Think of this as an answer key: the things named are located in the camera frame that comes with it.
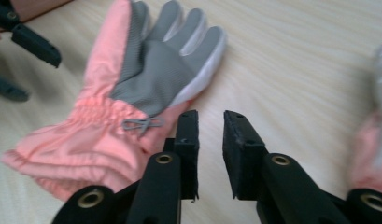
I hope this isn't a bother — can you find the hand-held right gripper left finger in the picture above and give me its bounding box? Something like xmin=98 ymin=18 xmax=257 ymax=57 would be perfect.
xmin=163 ymin=108 xmax=201 ymax=201

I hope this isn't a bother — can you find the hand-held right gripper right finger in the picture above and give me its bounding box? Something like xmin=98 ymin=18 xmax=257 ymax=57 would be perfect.
xmin=222 ymin=109 xmax=270 ymax=201

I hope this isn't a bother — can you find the pink and grey glove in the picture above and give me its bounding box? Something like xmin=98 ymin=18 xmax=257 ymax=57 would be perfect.
xmin=349 ymin=42 xmax=382 ymax=196
xmin=0 ymin=0 xmax=229 ymax=202

